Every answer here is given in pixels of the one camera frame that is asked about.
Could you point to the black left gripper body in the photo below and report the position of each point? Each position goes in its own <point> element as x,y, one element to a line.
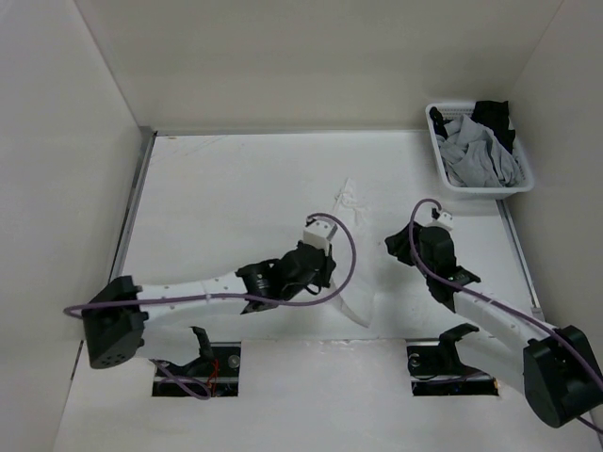
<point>320,277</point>

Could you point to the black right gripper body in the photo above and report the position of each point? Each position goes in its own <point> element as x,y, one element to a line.
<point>432,270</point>

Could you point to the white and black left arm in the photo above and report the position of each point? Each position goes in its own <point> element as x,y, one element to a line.
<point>125,319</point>

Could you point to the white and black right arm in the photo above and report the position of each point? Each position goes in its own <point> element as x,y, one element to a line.
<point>554,368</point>

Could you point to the grey tank top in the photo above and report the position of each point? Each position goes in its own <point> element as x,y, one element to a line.
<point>473,156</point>

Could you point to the black tank top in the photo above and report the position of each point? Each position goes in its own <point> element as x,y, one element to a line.
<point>495,116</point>

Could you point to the white perforated plastic basket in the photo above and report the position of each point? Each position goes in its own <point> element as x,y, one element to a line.
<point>439,114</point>

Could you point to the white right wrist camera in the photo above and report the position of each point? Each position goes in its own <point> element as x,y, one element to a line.
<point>442,218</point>

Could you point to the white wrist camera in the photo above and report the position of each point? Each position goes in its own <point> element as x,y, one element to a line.
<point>442,218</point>
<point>318,233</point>

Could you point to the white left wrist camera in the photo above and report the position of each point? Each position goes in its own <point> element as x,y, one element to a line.
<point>318,233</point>

